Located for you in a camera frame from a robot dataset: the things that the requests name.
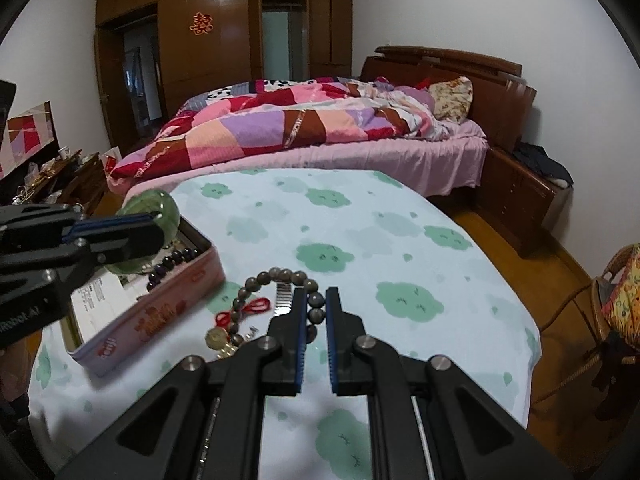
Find pink metal tin box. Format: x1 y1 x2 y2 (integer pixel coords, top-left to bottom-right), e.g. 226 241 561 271
61 218 226 377

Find floral pillow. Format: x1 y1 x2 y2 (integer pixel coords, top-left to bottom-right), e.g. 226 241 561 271
428 76 474 124

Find grey stone bead bracelet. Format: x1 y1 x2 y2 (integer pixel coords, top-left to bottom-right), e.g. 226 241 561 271
226 265 327 348

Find wooden headboard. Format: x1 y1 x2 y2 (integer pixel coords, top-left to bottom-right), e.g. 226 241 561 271
360 46 536 152

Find pink bed sheet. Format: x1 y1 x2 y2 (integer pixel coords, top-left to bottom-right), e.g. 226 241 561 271
107 120 489 197

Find wooden nightstand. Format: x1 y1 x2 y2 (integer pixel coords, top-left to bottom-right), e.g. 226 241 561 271
477 148 573 258

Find red double happiness decal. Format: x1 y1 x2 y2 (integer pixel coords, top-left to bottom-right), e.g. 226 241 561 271
189 11 214 36

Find dark clothes on nightstand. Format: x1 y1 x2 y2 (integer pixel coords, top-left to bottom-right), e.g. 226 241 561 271
512 142 574 190

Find patchwork quilt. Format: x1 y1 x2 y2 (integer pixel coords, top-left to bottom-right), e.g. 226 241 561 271
107 78 452 194

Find colourful patterned cushion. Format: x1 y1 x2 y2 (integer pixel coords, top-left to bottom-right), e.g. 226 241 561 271
601 244 639 350

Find red white gift bag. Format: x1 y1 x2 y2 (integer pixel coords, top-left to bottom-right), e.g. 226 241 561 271
100 146 122 176

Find green jade bangle red cord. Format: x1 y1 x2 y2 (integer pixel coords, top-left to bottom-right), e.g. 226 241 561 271
104 188 181 276

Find dark wooden wardrobe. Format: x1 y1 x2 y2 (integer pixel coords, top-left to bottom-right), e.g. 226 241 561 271
94 0 352 153

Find television with reflection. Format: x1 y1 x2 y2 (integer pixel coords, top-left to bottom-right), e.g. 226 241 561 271
1 101 58 178

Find dark purple bead bracelet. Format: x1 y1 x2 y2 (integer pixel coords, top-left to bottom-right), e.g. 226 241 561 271
145 246 200 293

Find paper leaflets in tin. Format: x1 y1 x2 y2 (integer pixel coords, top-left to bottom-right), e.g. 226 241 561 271
70 269 149 347

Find jade pendant red cord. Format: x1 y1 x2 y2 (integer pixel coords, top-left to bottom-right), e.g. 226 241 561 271
204 296 274 359

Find wooden tv cabinet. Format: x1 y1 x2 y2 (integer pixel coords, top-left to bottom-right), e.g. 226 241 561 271
12 151 107 217

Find silver metal wristwatch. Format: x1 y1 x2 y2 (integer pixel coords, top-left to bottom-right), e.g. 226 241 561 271
273 283 293 316

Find rattan chair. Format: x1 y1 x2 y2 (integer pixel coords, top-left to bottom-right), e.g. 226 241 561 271
535 269 639 403

